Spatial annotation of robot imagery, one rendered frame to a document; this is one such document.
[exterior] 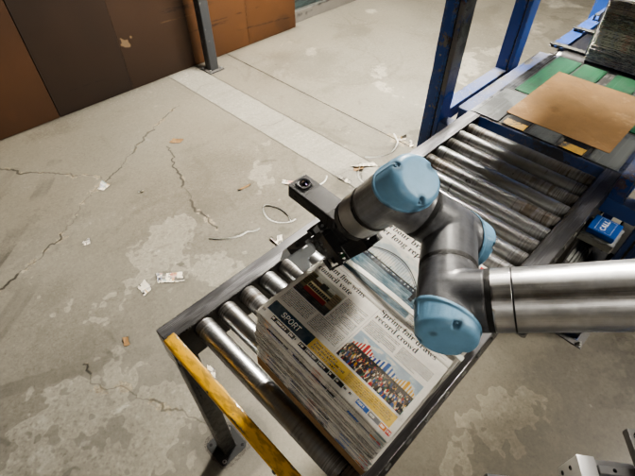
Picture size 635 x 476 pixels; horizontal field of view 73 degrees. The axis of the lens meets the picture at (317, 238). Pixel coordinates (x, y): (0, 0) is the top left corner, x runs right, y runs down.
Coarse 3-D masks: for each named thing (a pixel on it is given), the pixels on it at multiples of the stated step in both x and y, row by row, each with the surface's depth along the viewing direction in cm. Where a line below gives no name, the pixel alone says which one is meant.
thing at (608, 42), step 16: (624, 0) 171; (608, 16) 178; (624, 16) 174; (608, 32) 181; (624, 32) 177; (592, 48) 188; (608, 48) 184; (624, 48) 180; (608, 64) 187; (624, 64) 183
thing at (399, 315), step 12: (348, 264) 78; (360, 264) 78; (348, 276) 76; (360, 276) 77; (372, 276) 77; (384, 276) 77; (360, 288) 75; (372, 288) 75; (396, 288) 76; (372, 300) 74; (384, 300) 74; (408, 300) 75; (384, 312) 73; (396, 312) 73; (408, 324) 72; (444, 360) 68; (456, 360) 74
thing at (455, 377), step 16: (608, 176) 136; (592, 192) 131; (608, 192) 132; (576, 208) 126; (592, 208) 126; (560, 224) 121; (576, 224) 121; (544, 240) 117; (560, 240) 117; (544, 256) 113; (480, 352) 96; (464, 368) 92; (448, 384) 89; (432, 400) 87; (416, 416) 85; (416, 432) 87; (400, 448) 81; (384, 464) 79
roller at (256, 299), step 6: (246, 288) 106; (252, 288) 106; (240, 294) 106; (246, 294) 105; (252, 294) 105; (258, 294) 105; (240, 300) 106; (246, 300) 105; (252, 300) 104; (258, 300) 103; (264, 300) 103; (246, 306) 106; (252, 306) 103; (258, 306) 103; (252, 312) 104
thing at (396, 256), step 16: (384, 240) 82; (400, 240) 83; (368, 256) 80; (384, 256) 80; (400, 256) 80; (416, 256) 80; (384, 272) 78; (400, 272) 78; (416, 272) 78; (400, 288) 76; (416, 288) 76; (464, 352) 80
